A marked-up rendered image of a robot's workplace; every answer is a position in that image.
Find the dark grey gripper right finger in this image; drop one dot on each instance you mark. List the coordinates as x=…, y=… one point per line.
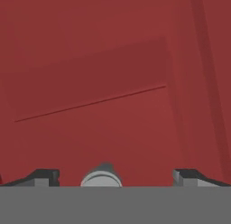
x=189, y=176

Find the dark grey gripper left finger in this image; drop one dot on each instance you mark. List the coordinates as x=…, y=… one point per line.
x=42, y=176

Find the red drawer front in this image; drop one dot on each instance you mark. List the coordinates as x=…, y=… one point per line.
x=96, y=83

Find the red cupboard front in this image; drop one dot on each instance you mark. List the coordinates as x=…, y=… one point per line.
x=221, y=38

